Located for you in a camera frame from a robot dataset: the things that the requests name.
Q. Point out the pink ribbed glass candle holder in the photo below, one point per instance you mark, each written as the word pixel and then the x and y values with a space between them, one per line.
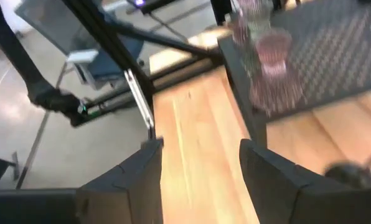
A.
pixel 254 9
pixel 275 90

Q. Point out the blue chair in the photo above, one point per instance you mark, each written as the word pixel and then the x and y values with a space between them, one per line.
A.
pixel 110 67

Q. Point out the black candlestick holder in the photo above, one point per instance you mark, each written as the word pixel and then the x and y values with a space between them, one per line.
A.
pixel 350 175

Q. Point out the black perforated metal shelf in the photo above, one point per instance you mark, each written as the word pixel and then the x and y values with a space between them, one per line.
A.
pixel 335 56

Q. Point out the silver frame bracket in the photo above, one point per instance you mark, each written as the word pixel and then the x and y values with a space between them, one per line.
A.
pixel 139 99

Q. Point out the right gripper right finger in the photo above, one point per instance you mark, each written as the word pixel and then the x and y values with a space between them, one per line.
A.
pixel 282 193

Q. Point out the black aluminium table frame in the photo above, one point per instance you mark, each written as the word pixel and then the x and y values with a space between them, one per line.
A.
pixel 103 40

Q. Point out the dark grey side table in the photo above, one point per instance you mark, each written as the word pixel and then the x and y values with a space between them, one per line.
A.
pixel 48 25

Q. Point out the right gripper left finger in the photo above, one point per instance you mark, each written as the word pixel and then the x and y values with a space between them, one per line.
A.
pixel 132 193

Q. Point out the black device with purple light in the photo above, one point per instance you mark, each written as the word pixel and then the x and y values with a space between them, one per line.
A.
pixel 154 4

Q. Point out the green ribbed glass candle holder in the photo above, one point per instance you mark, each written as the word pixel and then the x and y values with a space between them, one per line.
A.
pixel 246 53

